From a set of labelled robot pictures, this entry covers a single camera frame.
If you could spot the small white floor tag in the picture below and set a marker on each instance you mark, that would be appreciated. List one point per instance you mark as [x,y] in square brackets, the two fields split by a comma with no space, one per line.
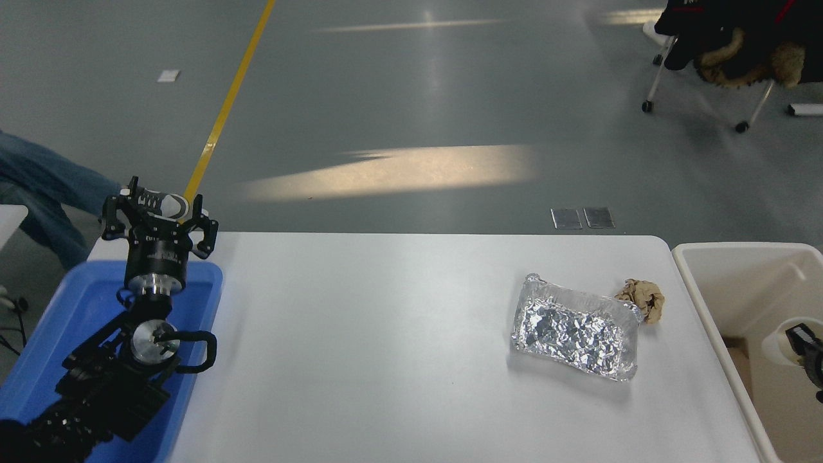
[168,76]

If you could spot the large pale plastic bin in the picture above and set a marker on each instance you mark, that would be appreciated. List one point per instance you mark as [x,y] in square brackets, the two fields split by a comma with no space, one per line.
[739,289]

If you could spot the silver floor plate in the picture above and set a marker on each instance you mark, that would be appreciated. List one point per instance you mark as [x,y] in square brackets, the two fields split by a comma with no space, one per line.
[567,218]
[599,217]

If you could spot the crumpled tan paper ball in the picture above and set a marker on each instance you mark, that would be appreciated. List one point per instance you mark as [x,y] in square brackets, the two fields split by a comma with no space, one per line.
[645,297]

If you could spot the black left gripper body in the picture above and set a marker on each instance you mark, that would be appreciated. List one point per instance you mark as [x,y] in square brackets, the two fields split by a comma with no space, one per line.
[157,254]

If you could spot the blue plastic tray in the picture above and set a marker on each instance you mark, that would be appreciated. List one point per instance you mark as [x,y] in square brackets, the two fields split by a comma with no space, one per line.
[83,302]

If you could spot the white bar on floor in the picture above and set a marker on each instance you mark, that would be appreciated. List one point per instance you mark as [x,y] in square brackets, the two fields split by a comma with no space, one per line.
[807,109]

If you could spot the wheeled metal chair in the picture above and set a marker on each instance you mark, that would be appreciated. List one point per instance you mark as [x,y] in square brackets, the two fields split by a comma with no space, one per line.
[656,83]

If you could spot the person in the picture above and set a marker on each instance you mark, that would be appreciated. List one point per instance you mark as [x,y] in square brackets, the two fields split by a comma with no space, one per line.
[38,173]

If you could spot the small white side table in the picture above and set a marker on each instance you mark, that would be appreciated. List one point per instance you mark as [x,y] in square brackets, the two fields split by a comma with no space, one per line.
[9,225]

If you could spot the crinkled foil tray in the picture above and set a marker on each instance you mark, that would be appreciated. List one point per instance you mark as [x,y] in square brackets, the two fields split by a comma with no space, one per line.
[572,331]

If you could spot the dark coat with fur trim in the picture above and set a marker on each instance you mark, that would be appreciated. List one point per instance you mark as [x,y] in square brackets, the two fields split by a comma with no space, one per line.
[739,32]

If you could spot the white paper cup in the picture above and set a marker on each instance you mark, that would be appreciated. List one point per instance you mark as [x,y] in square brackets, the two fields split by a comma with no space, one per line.
[775,344]

